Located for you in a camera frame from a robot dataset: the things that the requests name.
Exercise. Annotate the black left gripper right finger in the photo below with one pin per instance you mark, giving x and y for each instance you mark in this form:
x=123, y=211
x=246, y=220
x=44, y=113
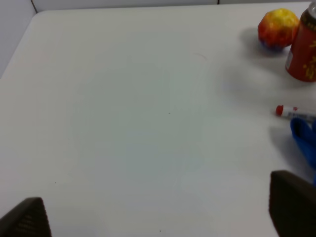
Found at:
x=292, y=205

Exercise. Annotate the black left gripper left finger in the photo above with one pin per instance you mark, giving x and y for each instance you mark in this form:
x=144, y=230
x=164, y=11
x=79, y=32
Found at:
x=27, y=219

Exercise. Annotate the red white marker pen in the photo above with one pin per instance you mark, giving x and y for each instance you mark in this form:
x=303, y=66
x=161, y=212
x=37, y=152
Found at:
x=295, y=112

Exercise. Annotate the blue cloth bundle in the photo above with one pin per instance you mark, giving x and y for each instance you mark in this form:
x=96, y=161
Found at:
x=305, y=137

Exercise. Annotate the red drink can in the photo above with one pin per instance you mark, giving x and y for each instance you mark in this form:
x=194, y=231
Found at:
x=301, y=60

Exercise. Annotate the red yellow toy peach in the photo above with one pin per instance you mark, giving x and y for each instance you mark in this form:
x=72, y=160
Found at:
x=277, y=29

